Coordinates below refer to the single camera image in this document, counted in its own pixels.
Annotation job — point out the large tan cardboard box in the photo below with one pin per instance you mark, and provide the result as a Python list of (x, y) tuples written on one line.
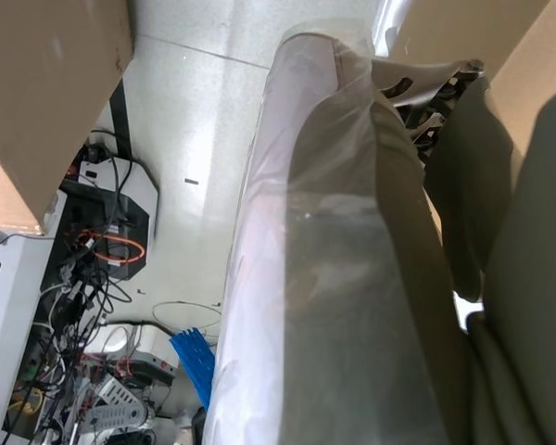
[(528, 51)]

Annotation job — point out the white and grey device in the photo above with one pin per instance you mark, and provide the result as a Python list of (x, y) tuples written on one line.
[(153, 344)]

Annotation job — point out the small black piece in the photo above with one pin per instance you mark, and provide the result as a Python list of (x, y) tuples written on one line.
[(192, 181)]

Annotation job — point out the plastic-wrapped white roll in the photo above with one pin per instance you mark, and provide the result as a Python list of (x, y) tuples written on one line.
[(264, 241)]

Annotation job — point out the brown cardboard box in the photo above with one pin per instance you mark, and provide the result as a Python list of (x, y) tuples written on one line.
[(37, 92)]

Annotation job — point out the black and white machine base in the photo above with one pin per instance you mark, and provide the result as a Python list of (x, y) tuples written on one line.
[(136, 211)]

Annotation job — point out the white cabinet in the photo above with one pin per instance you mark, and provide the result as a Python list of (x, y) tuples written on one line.
[(9, 324)]

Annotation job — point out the dark olive cloth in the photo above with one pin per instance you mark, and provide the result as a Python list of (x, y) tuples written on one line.
[(537, 287)]

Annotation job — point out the grey perforated metal plate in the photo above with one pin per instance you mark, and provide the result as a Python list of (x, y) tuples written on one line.
[(116, 399)]

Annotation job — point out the blue plastic comb strip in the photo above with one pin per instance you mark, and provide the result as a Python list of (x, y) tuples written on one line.
[(194, 366)]

